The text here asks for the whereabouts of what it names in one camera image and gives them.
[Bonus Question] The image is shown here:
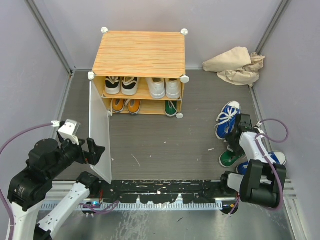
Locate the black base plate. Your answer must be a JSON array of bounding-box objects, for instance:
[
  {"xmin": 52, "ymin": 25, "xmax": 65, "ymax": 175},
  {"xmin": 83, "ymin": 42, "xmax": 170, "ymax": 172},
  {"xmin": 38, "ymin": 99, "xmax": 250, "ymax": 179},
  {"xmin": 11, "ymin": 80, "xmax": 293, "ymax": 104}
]
[{"xmin": 100, "ymin": 180, "xmax": 237, "ymax": 204}]

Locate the black white sneaker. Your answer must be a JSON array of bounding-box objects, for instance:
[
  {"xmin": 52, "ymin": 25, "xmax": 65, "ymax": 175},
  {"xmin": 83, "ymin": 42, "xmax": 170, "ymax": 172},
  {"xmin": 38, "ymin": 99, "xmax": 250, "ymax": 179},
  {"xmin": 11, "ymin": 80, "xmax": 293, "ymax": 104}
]
[
  {"xmin": 105, "ymin": 76, "xmax": 121, "ymax": 95},
  {"xmin": 121, "ymin": 77, "xmax": 140, "ymax": 96}
]

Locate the wooden shoe cabinet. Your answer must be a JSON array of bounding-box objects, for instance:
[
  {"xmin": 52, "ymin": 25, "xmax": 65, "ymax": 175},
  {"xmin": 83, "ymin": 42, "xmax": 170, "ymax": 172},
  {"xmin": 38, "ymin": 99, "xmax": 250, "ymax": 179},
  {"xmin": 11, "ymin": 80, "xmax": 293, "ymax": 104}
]
[{"xmin": 87, "ymin": 27, "xmax": 190, "ymax": 119}]

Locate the green sneaker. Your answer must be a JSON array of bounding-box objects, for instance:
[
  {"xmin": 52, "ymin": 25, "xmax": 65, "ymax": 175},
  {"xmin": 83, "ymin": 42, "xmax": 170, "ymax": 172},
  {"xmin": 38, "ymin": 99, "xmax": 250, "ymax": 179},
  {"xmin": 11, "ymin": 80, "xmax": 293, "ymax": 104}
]
[
  {"xmin": 218, "ymin": 145, "xmax": 245, "ymax": 168},
  {"xmin": 165, "ymin": 100, "xmax": 178, "ymax": 117}
]

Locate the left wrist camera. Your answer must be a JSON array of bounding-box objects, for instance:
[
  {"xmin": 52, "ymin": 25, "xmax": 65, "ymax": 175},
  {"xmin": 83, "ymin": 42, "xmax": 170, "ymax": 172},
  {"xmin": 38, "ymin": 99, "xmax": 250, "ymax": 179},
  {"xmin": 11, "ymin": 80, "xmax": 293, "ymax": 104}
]
[{"xmin": 57, "ymin": 119, "xmax": 81, "ymax": 146}]

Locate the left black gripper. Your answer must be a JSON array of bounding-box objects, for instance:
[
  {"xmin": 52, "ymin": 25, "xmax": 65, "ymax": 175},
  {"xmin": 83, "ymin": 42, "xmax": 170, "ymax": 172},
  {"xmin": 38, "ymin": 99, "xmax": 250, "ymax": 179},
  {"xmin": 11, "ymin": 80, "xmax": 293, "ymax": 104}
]
[{"xmin": 48, "ymin": 134, "xmax": 106, "ymax": 178}]

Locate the white cable tray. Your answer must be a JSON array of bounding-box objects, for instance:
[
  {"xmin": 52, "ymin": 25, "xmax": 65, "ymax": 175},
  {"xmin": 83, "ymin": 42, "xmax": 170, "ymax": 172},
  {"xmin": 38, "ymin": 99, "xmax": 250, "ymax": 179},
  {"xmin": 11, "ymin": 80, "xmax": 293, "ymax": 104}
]
[{"xmin": 40, "ymin": 200, "xmax": 223, "ymax": 211}]

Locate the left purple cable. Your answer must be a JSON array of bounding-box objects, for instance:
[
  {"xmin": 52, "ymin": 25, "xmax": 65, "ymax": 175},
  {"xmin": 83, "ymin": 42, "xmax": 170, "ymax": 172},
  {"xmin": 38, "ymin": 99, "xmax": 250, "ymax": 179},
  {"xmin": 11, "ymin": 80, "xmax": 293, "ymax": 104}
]
[{"xmin": 0, "ymin": 120, "xmax": 61, "ymax": 240}]

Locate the orange sneaker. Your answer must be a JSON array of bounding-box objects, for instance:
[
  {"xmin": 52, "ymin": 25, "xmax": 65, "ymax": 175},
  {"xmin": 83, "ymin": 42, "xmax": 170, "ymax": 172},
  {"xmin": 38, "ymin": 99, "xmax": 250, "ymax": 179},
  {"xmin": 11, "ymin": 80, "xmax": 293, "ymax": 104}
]
[
  {"xmin": 124, "ymin": 99, "xmax": 141, "ymax": 115},
  {"xmin": 107, "ymin": 98, "xmax": 125, "ymax": 117}
]

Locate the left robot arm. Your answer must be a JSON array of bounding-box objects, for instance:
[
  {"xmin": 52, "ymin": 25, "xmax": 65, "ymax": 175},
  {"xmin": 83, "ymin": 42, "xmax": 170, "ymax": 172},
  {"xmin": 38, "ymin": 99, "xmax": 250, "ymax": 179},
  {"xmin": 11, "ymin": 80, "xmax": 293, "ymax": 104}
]
[{"xmin": 6, "ymin": 138, "xmax": 106, "ymax": 240}]

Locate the beige cloth bag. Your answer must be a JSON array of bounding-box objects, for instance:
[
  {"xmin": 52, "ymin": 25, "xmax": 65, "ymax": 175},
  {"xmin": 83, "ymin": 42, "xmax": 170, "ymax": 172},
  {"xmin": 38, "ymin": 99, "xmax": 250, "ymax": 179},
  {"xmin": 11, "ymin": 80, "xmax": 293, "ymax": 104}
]
[{"xmin": 202, "ymin": 46, "xmax": 266, "ymax": 87}]

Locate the white cabinet door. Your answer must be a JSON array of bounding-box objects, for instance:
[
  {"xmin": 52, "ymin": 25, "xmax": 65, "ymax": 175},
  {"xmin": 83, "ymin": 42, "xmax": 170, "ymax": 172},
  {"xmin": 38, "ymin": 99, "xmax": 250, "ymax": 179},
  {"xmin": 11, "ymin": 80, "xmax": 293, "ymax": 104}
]
[{"xmin": 89, "ymin": 82, "xmax": 112, "ymax": 184}]

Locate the blue sneaker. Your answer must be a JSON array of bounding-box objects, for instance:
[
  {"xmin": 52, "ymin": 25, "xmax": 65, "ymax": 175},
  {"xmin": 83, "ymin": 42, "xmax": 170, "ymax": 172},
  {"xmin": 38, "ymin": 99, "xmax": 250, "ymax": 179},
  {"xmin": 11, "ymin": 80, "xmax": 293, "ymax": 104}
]
[
  {"xmin": 214, "ymin": 101, "xmax": 241, "ymax": 140},
  {"xmin": 235, "ymin": 151, "xmax": 287, "ymax": 175}
]

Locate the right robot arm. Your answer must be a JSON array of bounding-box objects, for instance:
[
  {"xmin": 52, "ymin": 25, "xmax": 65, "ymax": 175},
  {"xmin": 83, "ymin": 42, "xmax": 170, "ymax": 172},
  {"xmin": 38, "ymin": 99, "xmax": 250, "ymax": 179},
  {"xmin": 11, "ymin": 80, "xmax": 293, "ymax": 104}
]
[{"xmin": 219, "ymin": 114, "xmax": 289, "ymax": 215}]

